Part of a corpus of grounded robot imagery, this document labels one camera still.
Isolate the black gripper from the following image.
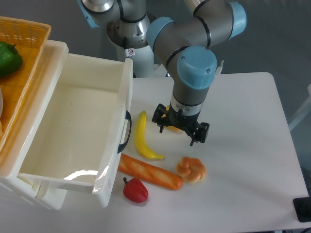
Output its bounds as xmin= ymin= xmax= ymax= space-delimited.
xmin=152 ymin=103 xmax=210 ymax=146

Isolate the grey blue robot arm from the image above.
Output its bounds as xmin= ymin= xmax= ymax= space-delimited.
xmin=78 ymin=0 xmax=247 ymax=143

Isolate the round knotted bread roll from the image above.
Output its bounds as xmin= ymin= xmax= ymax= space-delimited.
xmin=175 ymin=157 xmax=207 ymax=185

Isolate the long orange baguette bread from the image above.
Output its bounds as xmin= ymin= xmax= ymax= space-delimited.
xmin=118 ymin=153 xmax=183 ymax=191

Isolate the orange fruit under gripper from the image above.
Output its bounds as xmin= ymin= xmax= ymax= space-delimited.
xmin=161 ymin=105 xmax=181 ymax=132

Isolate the yellow banana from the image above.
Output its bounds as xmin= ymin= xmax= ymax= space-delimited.
xmin=134 ymin=111 xmax=164 ymax=160

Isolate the red bell pepper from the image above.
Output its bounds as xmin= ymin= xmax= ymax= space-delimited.
xmin=123 ymin=177 xmax=149 ymax=203

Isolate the white plastic drawer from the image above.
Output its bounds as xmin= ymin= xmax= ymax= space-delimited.
xmin=19 ymin=54 xmax=133 ymax=210

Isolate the black device at table edge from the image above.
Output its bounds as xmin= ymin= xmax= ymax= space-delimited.
xmin=293 ymin=197 xmax=311 ymax=222

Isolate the orange woven plastic basket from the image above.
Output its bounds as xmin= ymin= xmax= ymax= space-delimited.
xmin=0 ymin=16 xmax=51 ymax=148

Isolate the green bell pepper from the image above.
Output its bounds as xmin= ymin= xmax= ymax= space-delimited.
xmin=0 ymin=41 xmax=23 ymax=78

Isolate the white drawer cabinet frame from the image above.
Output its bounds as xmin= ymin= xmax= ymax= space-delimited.
xmin=0 ymin=39 xmax=70 ymax=211

